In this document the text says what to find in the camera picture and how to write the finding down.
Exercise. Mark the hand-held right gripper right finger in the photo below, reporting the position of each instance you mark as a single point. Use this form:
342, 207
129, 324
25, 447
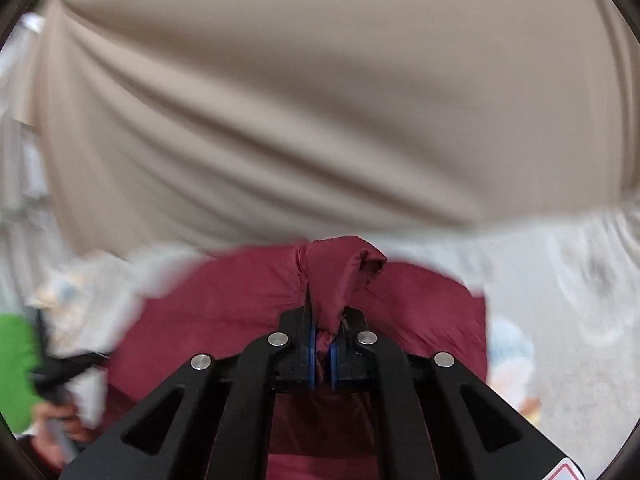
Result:
334, 365

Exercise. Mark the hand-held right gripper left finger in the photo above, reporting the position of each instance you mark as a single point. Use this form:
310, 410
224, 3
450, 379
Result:
310, 355

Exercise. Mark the maroon puffer jacket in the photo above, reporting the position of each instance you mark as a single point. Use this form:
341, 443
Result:
240, 290

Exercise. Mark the person's left hand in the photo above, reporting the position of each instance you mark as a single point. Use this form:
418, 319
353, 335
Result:
62, 422

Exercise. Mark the white sheer curtain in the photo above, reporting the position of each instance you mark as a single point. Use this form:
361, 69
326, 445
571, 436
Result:
20, 160

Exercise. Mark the beige curtain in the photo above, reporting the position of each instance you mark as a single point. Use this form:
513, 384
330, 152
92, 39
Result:
320, 110

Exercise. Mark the white printed blanket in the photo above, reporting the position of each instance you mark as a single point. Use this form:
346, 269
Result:
575, 285

